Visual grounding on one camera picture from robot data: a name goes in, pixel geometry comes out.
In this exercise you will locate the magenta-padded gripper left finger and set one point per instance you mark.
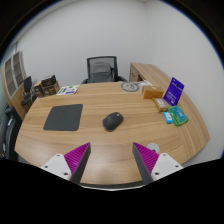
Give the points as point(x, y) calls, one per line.
point(56, 163)

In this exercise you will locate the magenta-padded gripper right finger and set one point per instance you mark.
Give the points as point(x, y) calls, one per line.
point(166, 163)

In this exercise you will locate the black computer mouse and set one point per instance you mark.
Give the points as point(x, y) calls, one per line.
point(112, 121)

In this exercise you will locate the dark grey mouse pad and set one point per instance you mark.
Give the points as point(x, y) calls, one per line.
point(64, 117)

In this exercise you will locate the white round disc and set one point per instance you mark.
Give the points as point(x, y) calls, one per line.
point(153, 147)

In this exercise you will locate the small blue package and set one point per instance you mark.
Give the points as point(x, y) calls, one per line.
point(168, 117)

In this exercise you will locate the green package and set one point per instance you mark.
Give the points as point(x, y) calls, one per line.
point(179, 115)

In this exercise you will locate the black bulky chair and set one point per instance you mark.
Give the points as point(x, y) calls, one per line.
point(8, 133)

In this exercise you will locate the small tan box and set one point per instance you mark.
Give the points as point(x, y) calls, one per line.
point(160, 104)

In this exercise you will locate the purple card package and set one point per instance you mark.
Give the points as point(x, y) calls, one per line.
point(173, 91)

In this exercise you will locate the orange-brown box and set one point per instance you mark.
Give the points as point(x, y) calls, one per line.
point(152, 92)

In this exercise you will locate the large brown cardboard box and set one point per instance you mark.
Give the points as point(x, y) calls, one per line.
point(51, 90)

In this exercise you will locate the white sticker sheet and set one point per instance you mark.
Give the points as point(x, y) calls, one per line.
point(68, 89)

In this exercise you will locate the small brown cardboard box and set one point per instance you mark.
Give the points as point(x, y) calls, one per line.
point(38, 89)

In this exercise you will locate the black cardboard box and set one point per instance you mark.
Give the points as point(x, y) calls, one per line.
point(48, 80)

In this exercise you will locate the black swivel chair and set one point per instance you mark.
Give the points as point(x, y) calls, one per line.
point(27, 85)

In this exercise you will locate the wooden side desk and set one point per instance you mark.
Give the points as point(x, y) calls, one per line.
point(148, 70)

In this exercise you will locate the wooden shelf unit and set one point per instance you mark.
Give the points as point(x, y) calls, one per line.
point(13, 78)

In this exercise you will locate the grey backpack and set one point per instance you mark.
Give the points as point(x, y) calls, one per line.
point(100, 72)

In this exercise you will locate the black mesh office chair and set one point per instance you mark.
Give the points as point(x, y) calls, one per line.
point(115, 68)

